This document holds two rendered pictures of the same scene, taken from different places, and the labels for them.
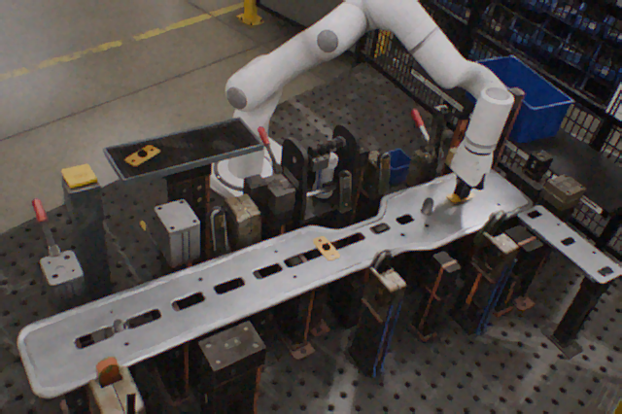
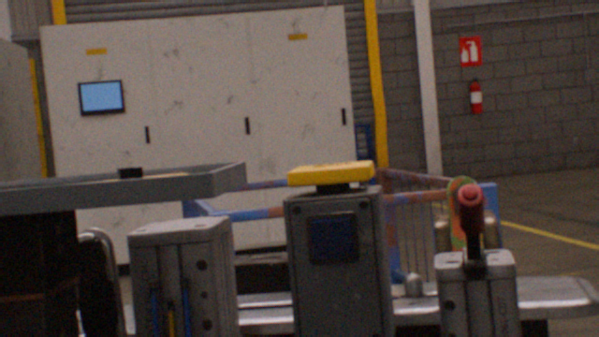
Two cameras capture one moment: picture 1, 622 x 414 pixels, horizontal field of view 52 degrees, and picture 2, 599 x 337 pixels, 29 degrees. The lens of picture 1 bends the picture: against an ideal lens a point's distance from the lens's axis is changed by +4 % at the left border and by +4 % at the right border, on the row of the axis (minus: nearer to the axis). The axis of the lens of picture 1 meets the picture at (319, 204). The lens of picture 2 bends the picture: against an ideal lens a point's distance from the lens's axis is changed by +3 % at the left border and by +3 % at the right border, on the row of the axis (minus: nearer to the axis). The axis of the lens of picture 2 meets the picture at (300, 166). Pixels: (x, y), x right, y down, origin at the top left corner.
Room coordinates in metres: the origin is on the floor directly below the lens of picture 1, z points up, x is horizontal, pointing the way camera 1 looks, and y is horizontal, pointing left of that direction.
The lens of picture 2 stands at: (1.69, 1.14, 1.21)
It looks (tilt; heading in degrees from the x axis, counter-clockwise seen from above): 3 degrees down; 226
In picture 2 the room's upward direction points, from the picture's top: 5 degrees counter-clockwise
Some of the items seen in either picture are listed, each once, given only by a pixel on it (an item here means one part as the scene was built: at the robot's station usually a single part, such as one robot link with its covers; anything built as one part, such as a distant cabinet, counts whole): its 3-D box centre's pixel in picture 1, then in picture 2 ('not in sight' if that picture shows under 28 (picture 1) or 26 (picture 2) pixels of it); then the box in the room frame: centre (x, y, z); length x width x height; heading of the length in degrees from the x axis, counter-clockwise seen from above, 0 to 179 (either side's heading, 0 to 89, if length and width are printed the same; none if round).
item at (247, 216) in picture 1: (240, 258); not in sight; (1.15, 0.19, 0.89); 0.13 x 0.11 x 0.38; 38
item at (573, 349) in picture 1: (580, 308); not in sight; (1.21, -0.76, 0.84); 0.11 x 0.06 x 0.29; 38
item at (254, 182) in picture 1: (252, 234); not in sight; (1.24, 0.17, 0.90); 0.05 x 0.05 x 0.40; 38
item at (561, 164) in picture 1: (516, 124); not in sight; (1.84, -0.62, 1.02); 0.90 x 0.22 x 0.03; 38
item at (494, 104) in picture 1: (490, 115); not in sight; (1.42, -0.40, 1.29); 0.09 x 0.08 x 0.13; 159
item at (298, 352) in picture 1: (293, 299); not in sight; (1.08, 0.03, 0.84); 0.17 x 0.06 x 0.29; 38
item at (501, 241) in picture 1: (482, 283); not in sight; (1.22, -0.48, 0.87); 0.12 x 0.09 x 0.35; 38
